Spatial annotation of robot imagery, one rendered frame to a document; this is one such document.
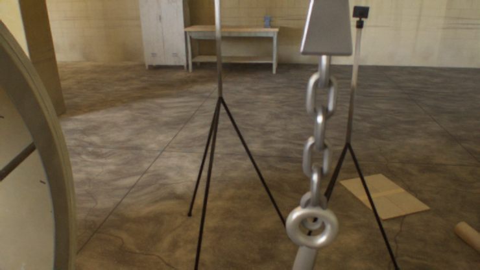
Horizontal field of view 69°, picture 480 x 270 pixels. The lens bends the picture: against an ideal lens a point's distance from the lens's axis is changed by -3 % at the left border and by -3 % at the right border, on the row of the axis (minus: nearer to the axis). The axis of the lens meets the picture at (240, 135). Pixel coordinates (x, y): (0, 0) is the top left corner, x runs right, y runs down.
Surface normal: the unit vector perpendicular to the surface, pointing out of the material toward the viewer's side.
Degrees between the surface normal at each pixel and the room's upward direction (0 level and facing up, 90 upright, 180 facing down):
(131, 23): 90
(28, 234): 72
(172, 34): 90
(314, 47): 90
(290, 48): 90
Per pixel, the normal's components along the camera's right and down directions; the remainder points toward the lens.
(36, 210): -0.15, 0.15
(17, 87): 0.99, 0.04
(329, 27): -0.14, 0.36
